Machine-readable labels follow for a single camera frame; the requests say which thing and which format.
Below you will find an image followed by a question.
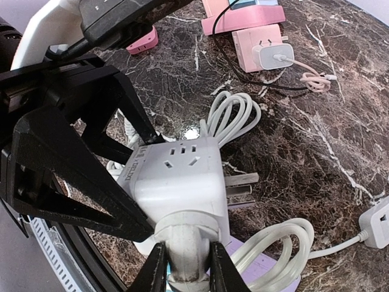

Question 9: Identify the pink power strip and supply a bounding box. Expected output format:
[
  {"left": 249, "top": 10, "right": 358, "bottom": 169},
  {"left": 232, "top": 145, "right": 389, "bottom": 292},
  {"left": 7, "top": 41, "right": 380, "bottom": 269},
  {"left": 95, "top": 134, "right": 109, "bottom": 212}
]
[{"left": 201, "top": 0, "right": 286, "bottom": 36}]

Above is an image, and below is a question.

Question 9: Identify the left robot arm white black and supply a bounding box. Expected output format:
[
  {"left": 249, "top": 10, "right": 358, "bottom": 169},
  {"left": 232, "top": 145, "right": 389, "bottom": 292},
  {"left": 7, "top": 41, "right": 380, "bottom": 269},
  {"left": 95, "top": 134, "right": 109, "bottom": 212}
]
[{"left": 1, "top": 1, "right": 182, "bottom": 242}]

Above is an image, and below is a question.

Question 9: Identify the white power strip cable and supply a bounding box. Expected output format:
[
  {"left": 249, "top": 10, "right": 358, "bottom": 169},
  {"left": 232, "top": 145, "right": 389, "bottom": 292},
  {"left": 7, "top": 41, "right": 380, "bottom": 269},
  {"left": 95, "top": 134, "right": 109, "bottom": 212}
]
[{"left": 224, "top": 217, "right": 365, "bottom": 292}]

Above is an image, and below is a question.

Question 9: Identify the white coiled cable bundle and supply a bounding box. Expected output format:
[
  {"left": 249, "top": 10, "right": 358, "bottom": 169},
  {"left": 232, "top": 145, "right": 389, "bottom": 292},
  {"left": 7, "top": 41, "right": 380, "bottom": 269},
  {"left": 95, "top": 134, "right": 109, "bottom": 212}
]
[{"left": 105, "top": 91, "right": 262, "bottom": 183}]

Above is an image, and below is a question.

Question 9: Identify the purple power strip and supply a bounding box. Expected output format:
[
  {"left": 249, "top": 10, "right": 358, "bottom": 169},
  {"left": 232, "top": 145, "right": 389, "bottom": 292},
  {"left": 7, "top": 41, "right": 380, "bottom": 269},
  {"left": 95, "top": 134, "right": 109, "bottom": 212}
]
[{"left": 230, "top": 226, "right": 309, "bottom": 291}]

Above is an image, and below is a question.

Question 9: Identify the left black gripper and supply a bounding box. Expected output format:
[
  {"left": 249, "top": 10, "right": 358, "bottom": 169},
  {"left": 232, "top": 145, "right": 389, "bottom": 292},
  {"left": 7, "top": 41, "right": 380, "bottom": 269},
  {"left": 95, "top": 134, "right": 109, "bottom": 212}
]
[{"left": 1, "top": 55, "right": 165, "bottom": 207}]

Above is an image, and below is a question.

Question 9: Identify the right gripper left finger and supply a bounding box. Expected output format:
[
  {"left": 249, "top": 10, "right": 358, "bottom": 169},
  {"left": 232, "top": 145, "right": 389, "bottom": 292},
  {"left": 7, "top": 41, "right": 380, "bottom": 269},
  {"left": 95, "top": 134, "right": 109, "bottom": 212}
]
[{"left": 126, "top": 243, "right": 167, "bottom": 292}]

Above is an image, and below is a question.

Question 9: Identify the pink plug adapter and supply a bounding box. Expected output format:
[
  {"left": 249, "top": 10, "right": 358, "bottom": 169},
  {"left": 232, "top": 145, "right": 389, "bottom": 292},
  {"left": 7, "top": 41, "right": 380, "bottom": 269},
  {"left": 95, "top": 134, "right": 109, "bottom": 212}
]
[{"left": 126, "top": 26, "right": 159, "bottom": 55}]

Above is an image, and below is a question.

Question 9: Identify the white charger with cable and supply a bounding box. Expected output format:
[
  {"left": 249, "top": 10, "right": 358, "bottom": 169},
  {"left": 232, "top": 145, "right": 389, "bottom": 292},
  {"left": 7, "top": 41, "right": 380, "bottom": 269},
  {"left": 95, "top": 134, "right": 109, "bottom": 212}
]
[{"left": 259, "top": 43, "right": 337, "bottom": 93}]

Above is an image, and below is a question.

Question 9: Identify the white slotted cable duct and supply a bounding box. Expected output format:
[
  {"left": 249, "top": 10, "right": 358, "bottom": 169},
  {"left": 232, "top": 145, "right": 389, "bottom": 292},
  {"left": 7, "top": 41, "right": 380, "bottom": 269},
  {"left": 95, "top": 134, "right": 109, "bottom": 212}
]
[{"left": 30, "top": 217, "right": 79, "bottom": 291}]

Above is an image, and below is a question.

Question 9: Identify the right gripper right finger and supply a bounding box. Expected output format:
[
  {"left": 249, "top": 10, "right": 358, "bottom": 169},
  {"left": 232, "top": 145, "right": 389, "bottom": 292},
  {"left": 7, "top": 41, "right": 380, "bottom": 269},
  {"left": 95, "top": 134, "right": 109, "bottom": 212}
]
[{"left": 210, "top": 242, "right": 250, "bottom": 292}]

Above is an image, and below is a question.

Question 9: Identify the small teal adapter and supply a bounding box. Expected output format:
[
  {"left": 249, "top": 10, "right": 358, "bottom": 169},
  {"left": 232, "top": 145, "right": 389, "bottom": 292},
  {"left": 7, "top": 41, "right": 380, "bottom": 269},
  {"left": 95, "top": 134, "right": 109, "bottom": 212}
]
[{"left": 229, "top": 0, "right": 260, "bottom": 10}]

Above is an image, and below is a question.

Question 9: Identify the white power strip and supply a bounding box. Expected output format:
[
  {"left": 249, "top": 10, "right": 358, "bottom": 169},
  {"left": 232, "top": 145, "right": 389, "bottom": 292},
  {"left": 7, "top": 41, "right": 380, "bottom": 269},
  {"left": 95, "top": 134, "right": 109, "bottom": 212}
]
[{"left": 359, "top": 197, "right": 388, "bottom": 249}]

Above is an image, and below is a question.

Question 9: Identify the pink cube socket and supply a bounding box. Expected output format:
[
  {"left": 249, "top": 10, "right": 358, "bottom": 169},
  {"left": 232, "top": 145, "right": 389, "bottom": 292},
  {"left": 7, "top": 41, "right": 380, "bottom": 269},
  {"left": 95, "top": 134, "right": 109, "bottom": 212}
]
[{"left": 232, "top": 24, "right": 283, "bottom": 73}]

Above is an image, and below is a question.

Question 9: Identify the white cube socket adapter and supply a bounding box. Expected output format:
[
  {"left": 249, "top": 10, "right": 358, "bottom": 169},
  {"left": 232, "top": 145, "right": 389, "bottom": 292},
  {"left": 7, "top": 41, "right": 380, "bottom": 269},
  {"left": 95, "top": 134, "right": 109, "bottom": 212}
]
[{"left": 117, "top": 137, "right": 259, "bottom": 244}]

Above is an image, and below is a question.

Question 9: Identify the black cable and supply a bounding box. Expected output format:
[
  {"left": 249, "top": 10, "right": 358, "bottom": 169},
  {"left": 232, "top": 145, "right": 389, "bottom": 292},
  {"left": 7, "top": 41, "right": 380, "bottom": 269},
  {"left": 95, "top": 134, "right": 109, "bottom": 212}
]
[{"left": 212, "top": 0, "right": 309, "bottom": 92}]

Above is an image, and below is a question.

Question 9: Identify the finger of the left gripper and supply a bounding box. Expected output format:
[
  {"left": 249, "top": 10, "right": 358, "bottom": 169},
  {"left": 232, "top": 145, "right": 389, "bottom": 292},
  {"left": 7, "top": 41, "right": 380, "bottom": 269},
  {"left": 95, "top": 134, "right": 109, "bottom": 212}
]
[{"left": 12, "top": 106, "right": 153, "bottom": 242}]

